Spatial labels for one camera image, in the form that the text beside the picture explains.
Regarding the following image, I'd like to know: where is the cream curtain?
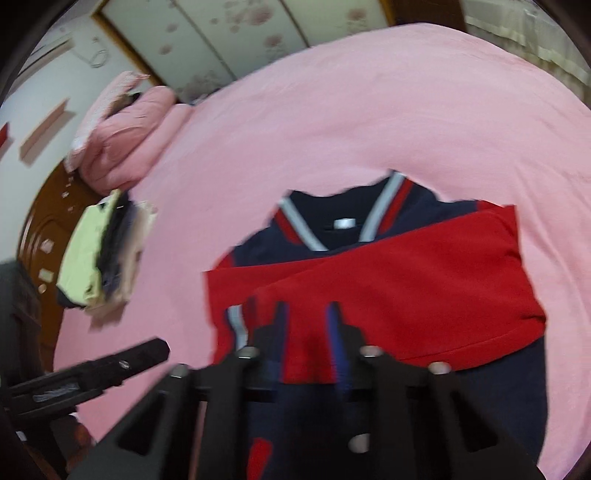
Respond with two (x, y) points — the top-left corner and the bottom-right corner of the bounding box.
(463, 0), (591, 104)

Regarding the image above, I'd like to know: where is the white wall cable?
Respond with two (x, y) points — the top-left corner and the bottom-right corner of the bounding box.
(75, 36), (110, 70)

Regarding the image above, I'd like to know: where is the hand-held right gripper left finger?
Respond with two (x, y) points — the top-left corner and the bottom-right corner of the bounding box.
(69, 301), (291, 480)

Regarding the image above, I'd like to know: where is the floral panel wardrobe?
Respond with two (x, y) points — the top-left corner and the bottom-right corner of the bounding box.
(91, 0), (399, 106)

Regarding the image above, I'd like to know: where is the folded pink quilt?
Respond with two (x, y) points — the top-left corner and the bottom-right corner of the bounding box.
(81, 85), (194, 195)

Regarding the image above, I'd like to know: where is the beige wall strip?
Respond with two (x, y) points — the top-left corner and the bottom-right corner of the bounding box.
(20, 98), (75, 163)

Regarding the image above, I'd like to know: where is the pink fleece blanket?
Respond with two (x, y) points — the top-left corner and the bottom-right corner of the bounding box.
(52, 21), (591, 480)

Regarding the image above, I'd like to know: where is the pink patterned pillow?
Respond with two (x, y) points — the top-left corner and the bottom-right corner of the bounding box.
(64, 71), (151, 172)

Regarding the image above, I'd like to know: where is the white air conditioner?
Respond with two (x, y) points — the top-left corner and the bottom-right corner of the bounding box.
(17, 27), (75, 80)

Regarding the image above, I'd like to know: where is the dark grey box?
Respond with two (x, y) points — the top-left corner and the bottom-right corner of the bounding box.
(0, 261), (45, 385)

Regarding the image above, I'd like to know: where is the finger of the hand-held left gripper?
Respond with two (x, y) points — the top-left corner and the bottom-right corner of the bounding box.
(53, 338), (171, 393)

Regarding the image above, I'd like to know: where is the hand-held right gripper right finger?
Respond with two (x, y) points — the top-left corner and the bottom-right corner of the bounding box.
(326, 301), (546, 480)

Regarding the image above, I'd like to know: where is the brown wooden headboard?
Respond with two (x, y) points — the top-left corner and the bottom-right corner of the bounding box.
(15, 161), (118, 372)

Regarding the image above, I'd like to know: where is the pile of folded clothes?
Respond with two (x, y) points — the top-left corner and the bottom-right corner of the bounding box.
(55, 188), (158, 320)

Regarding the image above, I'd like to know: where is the navy and red jacket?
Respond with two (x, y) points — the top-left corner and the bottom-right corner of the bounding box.
(204, 170), (549, 480)

